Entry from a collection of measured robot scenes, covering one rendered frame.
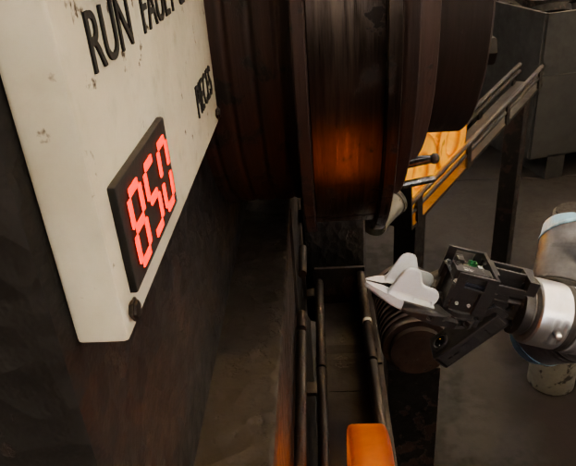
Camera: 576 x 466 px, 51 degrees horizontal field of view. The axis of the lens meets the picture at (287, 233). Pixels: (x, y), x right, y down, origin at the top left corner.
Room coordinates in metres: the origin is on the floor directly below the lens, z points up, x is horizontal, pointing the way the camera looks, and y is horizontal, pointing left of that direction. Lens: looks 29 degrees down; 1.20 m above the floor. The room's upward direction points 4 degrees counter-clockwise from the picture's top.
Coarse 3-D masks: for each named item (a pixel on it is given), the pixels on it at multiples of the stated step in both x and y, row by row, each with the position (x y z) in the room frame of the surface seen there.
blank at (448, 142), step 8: (464, 128) 1.29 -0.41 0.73; (440, 136) 1.19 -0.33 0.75; (448, 136) 1.28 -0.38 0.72; (456, 136) 1.27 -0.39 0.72; (464, 136) 1.29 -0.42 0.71; (440, 144) 1.19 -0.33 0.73; (448, 144) 1.27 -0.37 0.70; (456, 144) 1.27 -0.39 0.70; (440, 152) 1.19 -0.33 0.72; (448, 152) 1.25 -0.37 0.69; (440, 160) 1.20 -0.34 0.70
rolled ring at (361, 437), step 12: (348, 432) 0.36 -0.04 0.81; (360, 432) 0.36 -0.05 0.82; (372, 432) 0.35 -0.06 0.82; (384, 432) 0.35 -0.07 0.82; (348, 444) 0.37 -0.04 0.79; (360, 444) 0.34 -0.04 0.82; (372, 444) 0.34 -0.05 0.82; (384, 444) 0.34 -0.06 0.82; (348, 456) 0.38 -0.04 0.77; (360, 456) 0.32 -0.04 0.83; (372, 456) 0.32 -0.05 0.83; (384, 456) 0.32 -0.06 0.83
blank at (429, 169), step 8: (432, 136) 1.16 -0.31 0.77; (424, 144) 1.13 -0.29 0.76; (432, 144) 1.16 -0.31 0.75; (424, 152) 1.13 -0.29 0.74; (432, 152) 1.16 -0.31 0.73; (408, 168) 1.08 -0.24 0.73; (416, 168) 1.16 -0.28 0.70; (424, 168) 1.15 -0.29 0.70; (432, 168) 1.16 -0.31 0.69; (408, 176) 1.08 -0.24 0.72; (416, 176) 1.15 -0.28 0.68; (424, 176) 1.14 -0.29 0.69; (424, 184) 1.14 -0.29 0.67; (416, 192) 1.11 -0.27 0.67
